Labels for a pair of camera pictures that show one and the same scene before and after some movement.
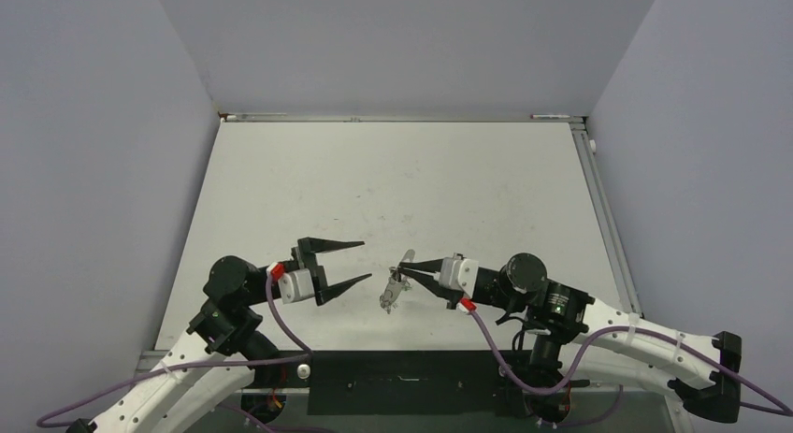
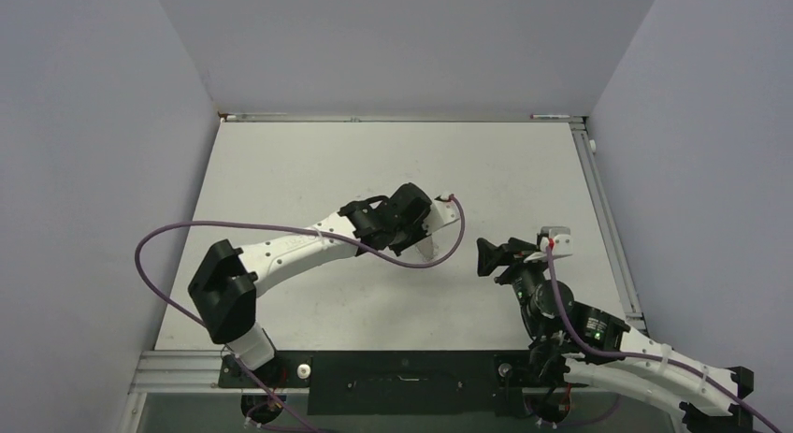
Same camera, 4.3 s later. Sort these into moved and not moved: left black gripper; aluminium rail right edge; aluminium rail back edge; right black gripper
Moved: right black gripper; left black gripper
Not moved: aluminium rail right edge; aluminium rail back edge
